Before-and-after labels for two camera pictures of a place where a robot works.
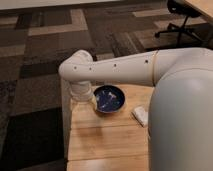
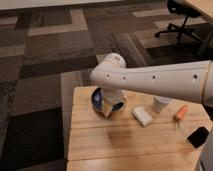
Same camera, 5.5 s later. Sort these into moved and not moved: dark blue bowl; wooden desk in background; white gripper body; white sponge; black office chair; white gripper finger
Moved: white gripper finger; white gripper body
Not moved: white sponge; black office chair; dark blue bowl; wooden desk in background
